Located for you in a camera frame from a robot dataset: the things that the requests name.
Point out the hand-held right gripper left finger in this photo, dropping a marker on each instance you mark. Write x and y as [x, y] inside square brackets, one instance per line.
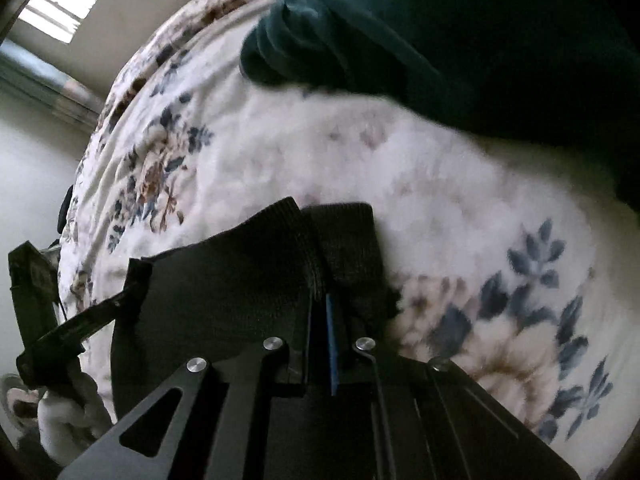
[300, 360]

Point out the teal plush blanket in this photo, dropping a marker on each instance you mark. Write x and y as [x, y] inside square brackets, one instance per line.
[450, 35]

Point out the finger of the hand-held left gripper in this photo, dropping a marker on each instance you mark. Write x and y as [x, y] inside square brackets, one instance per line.
[92, 316]

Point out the grey-green curtain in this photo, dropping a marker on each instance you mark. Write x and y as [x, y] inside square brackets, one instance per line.
[45, 85]

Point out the dark striped sweater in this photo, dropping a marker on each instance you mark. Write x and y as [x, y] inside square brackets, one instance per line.
[225, 285]

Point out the person's left forearm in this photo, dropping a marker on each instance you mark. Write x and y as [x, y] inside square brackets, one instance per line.
[65, 415]

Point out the floral bed sheet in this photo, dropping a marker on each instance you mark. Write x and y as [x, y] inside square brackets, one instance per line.
[300, 160]

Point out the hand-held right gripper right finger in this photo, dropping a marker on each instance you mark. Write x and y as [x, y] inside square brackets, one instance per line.
[334, 350]

